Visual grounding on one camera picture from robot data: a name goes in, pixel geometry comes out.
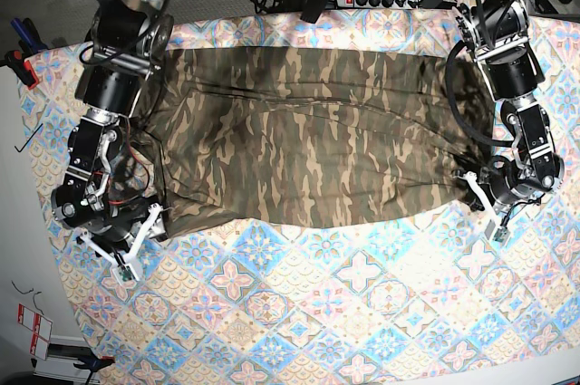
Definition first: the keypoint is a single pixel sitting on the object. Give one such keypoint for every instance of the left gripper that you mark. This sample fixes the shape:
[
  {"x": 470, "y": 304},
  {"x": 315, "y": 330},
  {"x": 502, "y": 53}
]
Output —
[{"x": 497, "y": 190}]

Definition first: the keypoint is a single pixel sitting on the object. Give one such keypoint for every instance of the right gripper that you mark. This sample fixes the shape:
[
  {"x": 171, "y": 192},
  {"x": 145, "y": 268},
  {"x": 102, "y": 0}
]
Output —
[{"x": 119, "y": 241}]

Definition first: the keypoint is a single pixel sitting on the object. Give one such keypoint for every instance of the camouflage T-shirt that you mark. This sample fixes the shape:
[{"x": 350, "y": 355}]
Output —
[{"x": 309, "y": 137}]

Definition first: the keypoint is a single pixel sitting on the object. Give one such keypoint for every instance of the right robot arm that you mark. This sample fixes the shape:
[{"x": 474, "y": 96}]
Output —
[{"x": 129, "y": 38}]

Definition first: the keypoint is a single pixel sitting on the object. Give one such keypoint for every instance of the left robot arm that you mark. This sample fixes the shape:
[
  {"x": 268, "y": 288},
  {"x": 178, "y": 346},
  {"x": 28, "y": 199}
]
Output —
[{"x": 495, "y": 33}]

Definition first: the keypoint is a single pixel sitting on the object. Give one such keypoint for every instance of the patterned tile tablecloth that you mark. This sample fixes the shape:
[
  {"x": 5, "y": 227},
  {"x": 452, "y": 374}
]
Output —
[{"x": 251, "y": 303}]

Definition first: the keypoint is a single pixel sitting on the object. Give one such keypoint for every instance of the red white label tag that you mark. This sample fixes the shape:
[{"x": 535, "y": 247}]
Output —
[{"x": 38, "y": 331}]

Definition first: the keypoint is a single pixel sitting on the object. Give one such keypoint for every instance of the black orange bottom clamp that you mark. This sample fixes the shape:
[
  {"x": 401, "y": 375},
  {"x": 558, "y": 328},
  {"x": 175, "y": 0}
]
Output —
[{"x": 92, "y": 364}]

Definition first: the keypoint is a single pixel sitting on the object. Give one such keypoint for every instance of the black hex key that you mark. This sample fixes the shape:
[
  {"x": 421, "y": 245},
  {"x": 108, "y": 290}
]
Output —
[{"x": 29, "y": 139}]

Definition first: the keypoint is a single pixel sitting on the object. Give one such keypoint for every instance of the red black clamp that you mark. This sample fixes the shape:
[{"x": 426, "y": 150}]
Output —
[{"x": 21, "y": 67}]

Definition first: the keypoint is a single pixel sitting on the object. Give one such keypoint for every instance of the white power strip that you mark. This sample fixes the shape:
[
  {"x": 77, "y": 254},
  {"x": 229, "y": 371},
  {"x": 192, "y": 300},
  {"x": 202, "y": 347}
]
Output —
[{"x": 377, "y": 4}]

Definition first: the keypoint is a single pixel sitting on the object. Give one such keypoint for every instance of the blue clamp handle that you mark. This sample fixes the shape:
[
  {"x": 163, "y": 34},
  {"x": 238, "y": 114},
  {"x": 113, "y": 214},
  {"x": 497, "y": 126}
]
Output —
[{"x": 30, "y": 39}]

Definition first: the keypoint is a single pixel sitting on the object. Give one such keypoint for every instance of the black center bracket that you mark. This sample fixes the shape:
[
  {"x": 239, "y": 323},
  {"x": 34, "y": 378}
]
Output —
[{"x": 317, "y": 0}]

